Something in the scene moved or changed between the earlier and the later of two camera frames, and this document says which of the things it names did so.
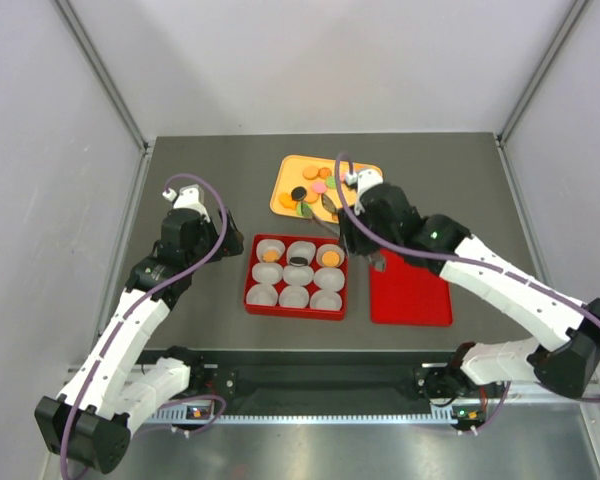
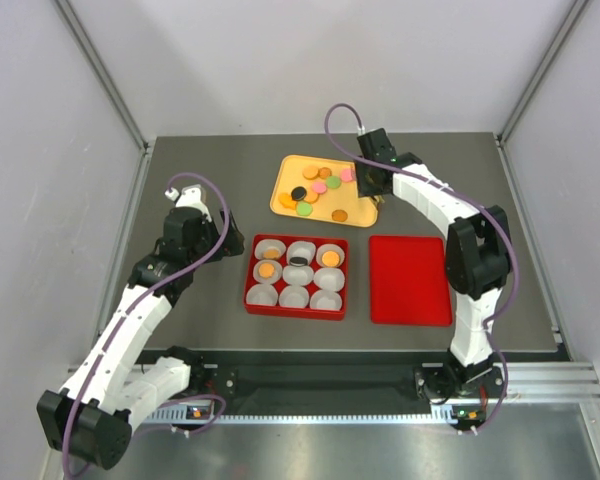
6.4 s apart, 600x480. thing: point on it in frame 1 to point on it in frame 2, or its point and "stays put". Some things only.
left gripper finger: (379, 261) to (378, 199)
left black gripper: (233, 241) stays put
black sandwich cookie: (299, 261) stays put
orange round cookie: (330, 259) stays put
